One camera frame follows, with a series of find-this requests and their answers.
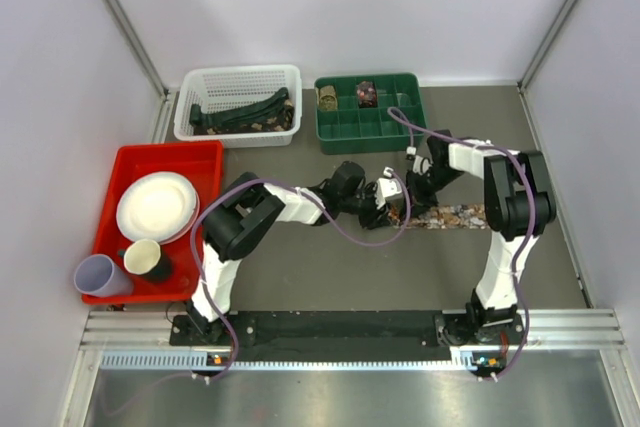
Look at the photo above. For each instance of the dark green tie in basket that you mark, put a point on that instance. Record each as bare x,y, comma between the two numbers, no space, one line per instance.
240,109

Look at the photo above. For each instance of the rolled dark floral tie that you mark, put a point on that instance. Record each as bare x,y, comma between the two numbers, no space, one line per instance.
366,94

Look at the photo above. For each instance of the rolled olive tie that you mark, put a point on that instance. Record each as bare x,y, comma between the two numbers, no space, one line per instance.
327,98

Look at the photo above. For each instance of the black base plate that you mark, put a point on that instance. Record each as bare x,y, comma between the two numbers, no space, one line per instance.
366,336

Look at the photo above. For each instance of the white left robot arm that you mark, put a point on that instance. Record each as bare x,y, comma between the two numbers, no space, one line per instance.
236,223

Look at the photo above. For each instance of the cream mug with dark outside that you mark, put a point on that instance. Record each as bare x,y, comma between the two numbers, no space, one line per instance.
146,259

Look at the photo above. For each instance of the green compartment tray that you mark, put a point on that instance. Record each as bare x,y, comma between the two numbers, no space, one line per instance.
352,113

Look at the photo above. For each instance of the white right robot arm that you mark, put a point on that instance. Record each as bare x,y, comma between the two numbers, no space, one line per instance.
518,203

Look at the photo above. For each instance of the white perforated plastic basket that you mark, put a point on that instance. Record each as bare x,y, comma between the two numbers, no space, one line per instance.
230,88

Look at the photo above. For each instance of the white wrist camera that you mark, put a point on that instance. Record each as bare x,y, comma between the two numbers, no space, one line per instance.
417,164
388,188

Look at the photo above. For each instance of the lavender plastic cup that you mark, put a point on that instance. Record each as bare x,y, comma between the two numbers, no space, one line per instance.
99,276

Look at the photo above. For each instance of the aluminium frame rail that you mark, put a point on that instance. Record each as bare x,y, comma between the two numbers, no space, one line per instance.
157,340

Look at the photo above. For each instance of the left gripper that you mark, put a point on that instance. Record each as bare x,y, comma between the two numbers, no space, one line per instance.
374,217

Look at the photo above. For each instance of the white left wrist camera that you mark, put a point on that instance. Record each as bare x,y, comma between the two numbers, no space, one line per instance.
388,188

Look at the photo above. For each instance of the brown floral patterned tie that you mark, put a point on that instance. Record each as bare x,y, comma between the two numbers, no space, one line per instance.
449,217

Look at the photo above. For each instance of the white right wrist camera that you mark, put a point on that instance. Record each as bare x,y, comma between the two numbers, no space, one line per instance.
417,164

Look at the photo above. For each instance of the dark floral tie in basket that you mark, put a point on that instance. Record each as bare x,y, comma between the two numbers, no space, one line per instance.
260,122

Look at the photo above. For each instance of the white plate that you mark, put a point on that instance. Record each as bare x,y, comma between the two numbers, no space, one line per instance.
157,206

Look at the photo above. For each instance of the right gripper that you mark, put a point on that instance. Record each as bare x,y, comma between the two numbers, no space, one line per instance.
420,202

